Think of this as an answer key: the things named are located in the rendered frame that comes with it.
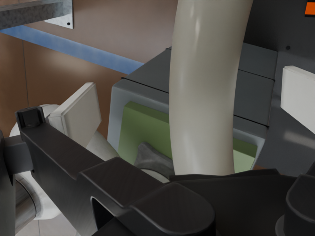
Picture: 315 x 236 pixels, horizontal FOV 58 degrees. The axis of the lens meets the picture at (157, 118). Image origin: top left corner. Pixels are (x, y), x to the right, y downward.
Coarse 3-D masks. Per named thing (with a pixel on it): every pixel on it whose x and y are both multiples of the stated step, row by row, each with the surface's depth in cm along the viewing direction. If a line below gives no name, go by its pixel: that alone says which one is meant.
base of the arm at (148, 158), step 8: (144, 144) 70; (144, 152) 70; (152, 152) 70; (136, 160) 73; (144, 160) 71; (152, 160) 70; (160, 160) 69; (168, 160) 69; (144, 168) 68; (152, 168) 67; (160, 168) 67; (168, 168) 68; (168, 176) 66
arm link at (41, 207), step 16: (48, 112) 57; (16, 128) 55; (96, 144) 58; (16, 176) 48; (16, 192) 46; (32, 192) 48; (16, 208) 45; (32, 208) 48; (48, 208) 50; (16, 224) 46
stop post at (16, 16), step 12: (48, 0) 155; (60, 0) 159; (72, 0) 157; (0, 12) 125; (12, 12) 130; (24, 12) 136; (36, 12) 143; (48, 12) 151; (60, 12) 159; (72, 12) 160; (0, 24) 126; (12, 24) 132; (60, 24) 166; (72, 24) 163
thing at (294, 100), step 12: (288, 72) 18; (300, 72) 17; (288, 84) 19; (300, 84) 17; (312, 84) 15; (288, 96) 19; (300, 96) 17; (312, 96) 16; (288, 108) 19; (300, 108) 17; (312, 108) 16; (300, 120) 17; (312, 120) 16
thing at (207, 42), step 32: (192, 0) 11; (224, 0) 10; (192, 32) 11; (224, 32) 11; (192, 64) 11; (224, 64) 11; (192, 96) 12; (224, 96) 12; (192, 128) 12; (224, 128) 12; (192, 160) 13; (224, 160) 13
